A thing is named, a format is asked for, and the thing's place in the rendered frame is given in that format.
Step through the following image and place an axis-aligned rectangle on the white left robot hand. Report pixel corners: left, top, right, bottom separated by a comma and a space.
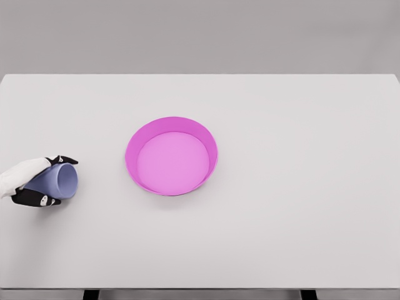
0, 154, 79, 207

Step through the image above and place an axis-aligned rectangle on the lavender blue plastic cup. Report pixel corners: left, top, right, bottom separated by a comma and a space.
23, 162, 78, 200

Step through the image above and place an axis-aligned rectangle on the pink round plate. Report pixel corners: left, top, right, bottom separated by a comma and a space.
124, 116, 219, 197

